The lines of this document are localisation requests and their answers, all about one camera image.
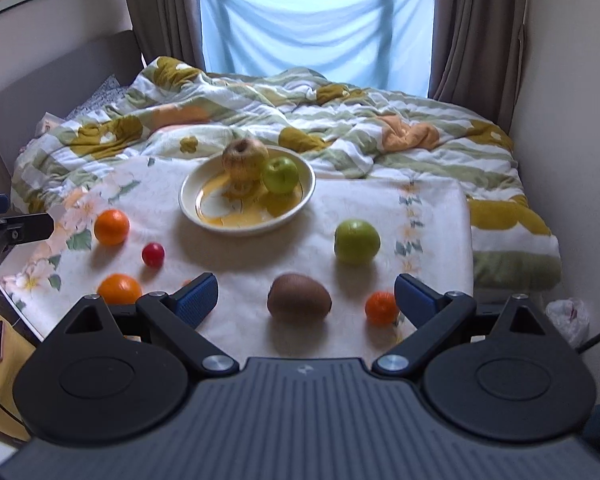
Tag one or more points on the small tangerine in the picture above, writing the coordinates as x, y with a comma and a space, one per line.
381, 308

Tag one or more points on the red cherry tomato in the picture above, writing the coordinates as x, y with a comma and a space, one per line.
153, 255

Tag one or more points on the white floral cloth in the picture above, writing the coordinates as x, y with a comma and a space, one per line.
260, 255

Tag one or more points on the dotted grey pillow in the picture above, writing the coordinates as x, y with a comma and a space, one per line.
100, 97

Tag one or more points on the brown curtain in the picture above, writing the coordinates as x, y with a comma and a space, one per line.
480, 35
160, 10

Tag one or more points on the small green apple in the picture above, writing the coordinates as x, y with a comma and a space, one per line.
280, 176

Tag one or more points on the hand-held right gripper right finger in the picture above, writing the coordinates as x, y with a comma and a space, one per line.
414, 300

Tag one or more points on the orange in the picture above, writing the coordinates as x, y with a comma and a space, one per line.
119, 289
111, 227

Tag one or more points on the white plastic bag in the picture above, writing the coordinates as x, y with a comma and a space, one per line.
567, 320

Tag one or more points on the large green apple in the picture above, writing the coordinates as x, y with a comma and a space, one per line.
357, 242

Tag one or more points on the cream bowl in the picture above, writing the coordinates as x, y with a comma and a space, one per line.
240, 217

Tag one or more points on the brown kiwi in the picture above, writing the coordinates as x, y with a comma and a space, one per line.
299, 297

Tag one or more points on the striped floral blanket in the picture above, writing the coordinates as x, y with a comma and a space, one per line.
330, 120

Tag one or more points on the light blue window cloth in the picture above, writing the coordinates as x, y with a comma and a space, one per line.
315, 30

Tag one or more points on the white packet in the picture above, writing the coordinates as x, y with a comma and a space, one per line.
47, 124

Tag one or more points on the wrinkled brown apple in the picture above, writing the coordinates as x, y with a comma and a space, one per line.
244, 157

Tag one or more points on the grey bed headboard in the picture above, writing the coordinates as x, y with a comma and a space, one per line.
45, 85

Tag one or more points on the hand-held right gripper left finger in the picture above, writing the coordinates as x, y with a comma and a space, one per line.
197, 299

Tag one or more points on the yellow table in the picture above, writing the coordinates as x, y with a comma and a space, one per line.
10, 385

